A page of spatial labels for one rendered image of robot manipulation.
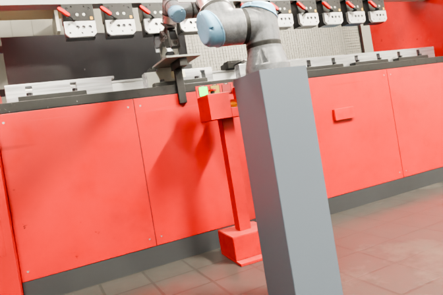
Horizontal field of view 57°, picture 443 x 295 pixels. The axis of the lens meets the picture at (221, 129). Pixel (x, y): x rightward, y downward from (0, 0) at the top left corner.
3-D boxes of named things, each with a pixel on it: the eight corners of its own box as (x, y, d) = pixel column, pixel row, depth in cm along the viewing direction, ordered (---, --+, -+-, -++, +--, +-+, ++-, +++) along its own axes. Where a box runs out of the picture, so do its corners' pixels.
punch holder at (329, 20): (325, 24, 264) (322, -1, 264) (318, 27, 272) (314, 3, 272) (343, 23, 271) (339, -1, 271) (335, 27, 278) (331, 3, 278)
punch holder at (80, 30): (66, 37, 198) (60, 3, 198) (64, 41, 205) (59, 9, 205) (97, 35, 204) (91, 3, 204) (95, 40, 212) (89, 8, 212)
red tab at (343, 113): (336, 120, 247) (334, 108, 247) (333, 120, 249) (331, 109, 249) (354, 117, 253) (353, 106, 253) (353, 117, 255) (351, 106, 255)
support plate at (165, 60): (166, 57, 194) (165, 55, 193) (151, 68, 217) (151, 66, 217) (201, 54, 201) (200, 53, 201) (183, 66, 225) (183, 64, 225)
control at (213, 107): (211, 120, 186) (205, 81, 186) (200, 122, 201) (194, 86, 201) (250, 114, 193) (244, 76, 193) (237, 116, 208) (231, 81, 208)
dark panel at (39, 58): (12, 112, 235) (0, 37, 235) (12, 112, 237) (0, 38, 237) (194, 91, 282) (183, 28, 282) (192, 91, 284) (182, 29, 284)
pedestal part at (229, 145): (240, 231, 193) (221, 118, 193) (235, 228, 198) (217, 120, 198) (251, 228, 195) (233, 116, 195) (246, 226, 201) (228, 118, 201)
